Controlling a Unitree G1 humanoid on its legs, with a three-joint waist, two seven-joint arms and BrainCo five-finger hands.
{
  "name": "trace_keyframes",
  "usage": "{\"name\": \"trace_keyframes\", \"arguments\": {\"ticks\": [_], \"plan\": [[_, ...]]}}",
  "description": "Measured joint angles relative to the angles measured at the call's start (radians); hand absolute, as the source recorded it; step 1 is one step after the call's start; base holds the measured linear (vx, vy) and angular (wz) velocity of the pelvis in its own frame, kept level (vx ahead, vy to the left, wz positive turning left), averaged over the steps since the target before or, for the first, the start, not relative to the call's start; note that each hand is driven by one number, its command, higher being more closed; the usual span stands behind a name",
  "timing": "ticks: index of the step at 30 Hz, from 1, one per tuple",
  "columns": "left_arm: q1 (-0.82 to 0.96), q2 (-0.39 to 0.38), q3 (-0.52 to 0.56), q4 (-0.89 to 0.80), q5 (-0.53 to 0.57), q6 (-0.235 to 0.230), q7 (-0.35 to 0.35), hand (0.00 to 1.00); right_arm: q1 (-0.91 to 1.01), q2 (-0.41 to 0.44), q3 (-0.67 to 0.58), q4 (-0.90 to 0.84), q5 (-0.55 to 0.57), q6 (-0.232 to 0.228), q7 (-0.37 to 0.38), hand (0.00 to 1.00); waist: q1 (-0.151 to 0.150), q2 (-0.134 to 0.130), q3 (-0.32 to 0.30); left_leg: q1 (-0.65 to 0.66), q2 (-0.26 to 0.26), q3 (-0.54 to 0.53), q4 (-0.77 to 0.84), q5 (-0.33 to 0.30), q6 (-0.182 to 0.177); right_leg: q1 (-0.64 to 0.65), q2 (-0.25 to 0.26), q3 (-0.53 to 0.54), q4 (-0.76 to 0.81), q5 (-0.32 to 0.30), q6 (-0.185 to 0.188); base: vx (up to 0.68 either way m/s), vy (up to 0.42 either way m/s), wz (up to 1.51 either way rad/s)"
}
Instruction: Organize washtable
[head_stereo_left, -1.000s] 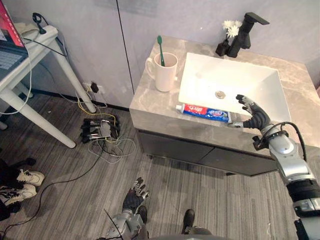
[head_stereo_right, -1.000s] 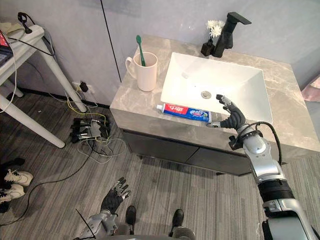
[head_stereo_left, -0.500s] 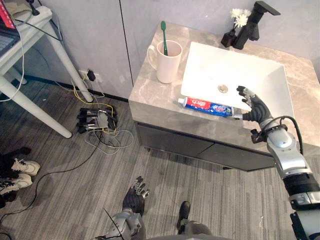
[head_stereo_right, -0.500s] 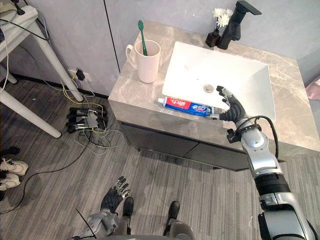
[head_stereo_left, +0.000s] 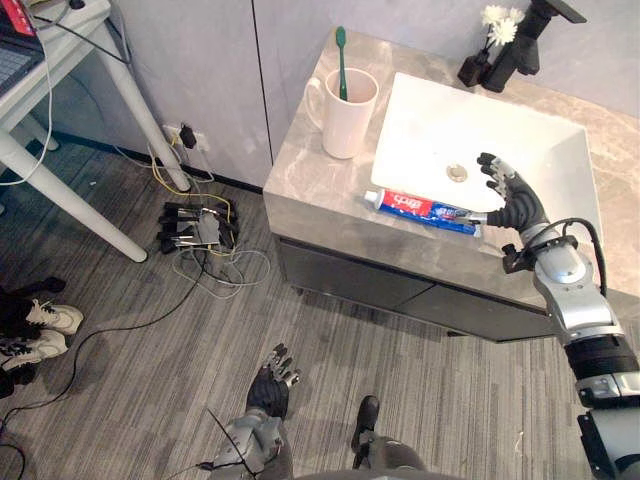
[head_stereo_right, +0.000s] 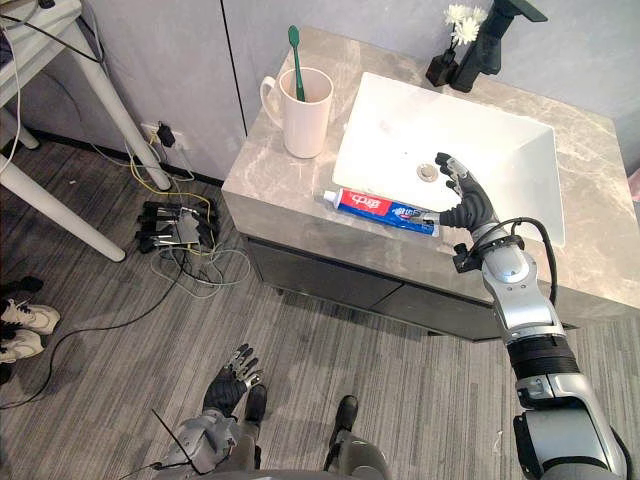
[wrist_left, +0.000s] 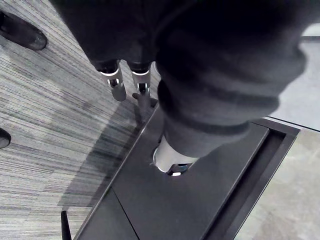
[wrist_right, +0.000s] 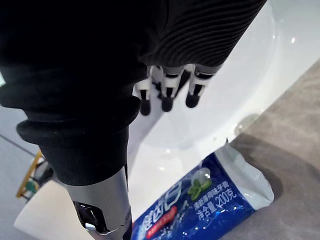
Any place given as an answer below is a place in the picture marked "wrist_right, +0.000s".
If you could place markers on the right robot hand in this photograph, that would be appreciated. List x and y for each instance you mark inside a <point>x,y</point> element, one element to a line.
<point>75,75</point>

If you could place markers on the green round object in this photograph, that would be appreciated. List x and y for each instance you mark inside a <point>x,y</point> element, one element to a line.
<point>31,186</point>

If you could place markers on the white rounded object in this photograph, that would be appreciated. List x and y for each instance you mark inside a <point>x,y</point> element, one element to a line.
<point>47,212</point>

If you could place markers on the white ceramic wash basin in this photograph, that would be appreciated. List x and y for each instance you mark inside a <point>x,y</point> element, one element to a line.
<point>225,120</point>

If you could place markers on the blue white toothpaste tube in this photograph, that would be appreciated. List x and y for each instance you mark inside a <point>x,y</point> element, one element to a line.
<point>212,200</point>

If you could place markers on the yellow metal frame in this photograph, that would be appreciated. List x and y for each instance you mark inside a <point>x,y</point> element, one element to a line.
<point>23,183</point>

